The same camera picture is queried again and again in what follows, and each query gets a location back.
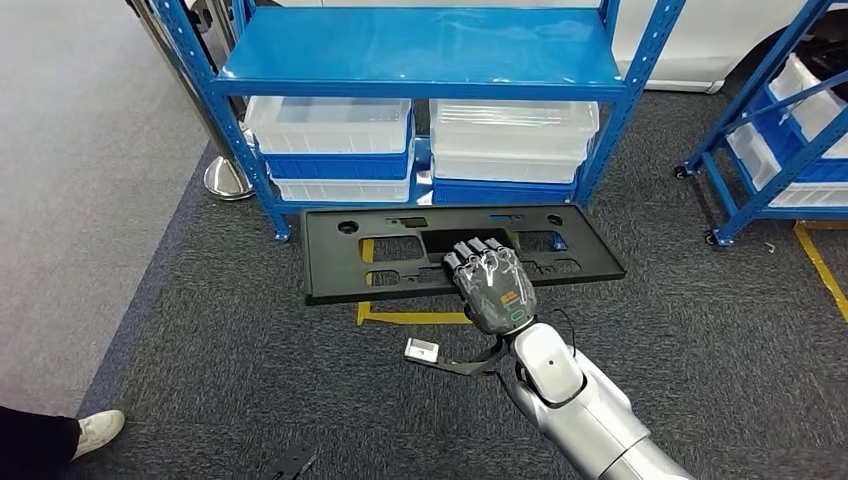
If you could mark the person's leg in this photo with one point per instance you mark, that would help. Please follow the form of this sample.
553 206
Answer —
33 444

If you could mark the blue metal shelf rack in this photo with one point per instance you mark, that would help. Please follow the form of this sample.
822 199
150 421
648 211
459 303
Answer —
424 46

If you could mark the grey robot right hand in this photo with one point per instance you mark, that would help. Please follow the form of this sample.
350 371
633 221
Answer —
497 291

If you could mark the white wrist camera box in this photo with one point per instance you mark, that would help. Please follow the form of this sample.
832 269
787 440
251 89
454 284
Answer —
421 350

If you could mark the person's foot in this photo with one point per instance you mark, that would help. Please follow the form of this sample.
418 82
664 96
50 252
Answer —
99 430

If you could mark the black plastic panel part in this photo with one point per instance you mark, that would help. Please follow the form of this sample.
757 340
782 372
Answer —
324 265

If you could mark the white car red stripe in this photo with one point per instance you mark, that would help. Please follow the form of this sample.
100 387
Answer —
696 40

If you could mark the blue wheeled shelf rack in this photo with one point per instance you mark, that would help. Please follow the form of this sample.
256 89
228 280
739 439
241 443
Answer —
762 197

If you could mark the black camera bracket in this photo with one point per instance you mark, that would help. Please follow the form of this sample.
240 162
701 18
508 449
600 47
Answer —
470 366

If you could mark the blue plastic bin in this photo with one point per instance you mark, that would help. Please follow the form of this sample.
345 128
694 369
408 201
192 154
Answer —
775 132
497 193
331 166

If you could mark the yellow floor tape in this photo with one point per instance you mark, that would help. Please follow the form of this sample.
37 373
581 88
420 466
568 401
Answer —
821 265
411 318

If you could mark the chrome base stanchion pole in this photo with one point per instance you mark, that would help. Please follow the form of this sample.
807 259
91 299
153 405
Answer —
228 182

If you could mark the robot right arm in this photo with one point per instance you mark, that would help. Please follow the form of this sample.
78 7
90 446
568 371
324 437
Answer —
583 411

